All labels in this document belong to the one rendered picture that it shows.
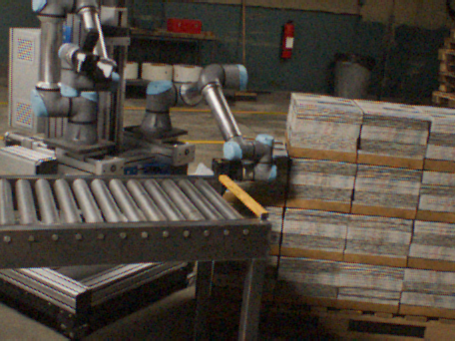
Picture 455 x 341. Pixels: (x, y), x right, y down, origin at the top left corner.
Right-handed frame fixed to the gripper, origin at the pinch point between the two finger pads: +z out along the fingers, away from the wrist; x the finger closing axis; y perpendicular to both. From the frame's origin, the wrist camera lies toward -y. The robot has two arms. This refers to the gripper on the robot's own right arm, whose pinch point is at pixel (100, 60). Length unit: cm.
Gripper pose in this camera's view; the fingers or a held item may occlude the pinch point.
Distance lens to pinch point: 230.4
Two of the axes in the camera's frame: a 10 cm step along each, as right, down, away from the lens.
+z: 4.9, 2.8, -8.3
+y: -2.2, 9.6, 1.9
